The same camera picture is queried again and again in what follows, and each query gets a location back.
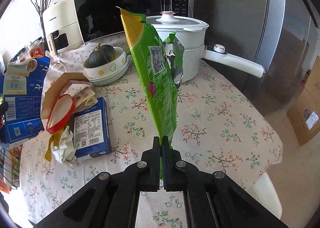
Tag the white stool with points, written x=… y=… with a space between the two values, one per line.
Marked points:
x=265 y=198

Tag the white bowl flower print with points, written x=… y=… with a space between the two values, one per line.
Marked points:
x=107 y=69

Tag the brown paper bag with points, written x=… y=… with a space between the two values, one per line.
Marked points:
x=62 y=80

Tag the large cardboard box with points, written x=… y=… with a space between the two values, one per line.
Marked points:
x=306 y=117

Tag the white electric cooking pot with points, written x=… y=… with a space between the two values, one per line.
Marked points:
x=195 y=42

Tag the grey refrigerator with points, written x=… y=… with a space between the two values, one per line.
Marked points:
x=282 y=30

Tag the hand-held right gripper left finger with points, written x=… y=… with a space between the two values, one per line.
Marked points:
x=155 y=165

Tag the yellow wrapper strip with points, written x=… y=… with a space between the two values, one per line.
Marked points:
x=50 y=150

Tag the black and white microwave oven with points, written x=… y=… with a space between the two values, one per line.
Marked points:
x=100 y=12

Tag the large blue paper carton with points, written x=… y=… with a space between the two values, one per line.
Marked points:
x=22 y=117

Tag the green snack bag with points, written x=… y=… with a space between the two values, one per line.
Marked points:
x=150 y=80

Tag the spice jar red contents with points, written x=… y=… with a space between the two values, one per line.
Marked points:
x=35 y=51

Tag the cream air fryer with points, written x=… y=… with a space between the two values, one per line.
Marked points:
x=60 y=17

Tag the red rimmed white lid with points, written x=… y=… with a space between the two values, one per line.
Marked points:
x=60 y=110

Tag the dark green kabocha squash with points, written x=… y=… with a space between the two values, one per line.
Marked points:
x=101 y=57

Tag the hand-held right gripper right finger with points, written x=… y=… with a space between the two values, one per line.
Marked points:
x=167 y=168

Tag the crumpled white tissue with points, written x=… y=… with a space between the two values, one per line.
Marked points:
x=63 y=147

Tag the glass pot lid white knob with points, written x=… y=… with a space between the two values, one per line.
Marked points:
x=180 y=21

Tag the blue biscuit box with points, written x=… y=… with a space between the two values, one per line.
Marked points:
x=92 y=127

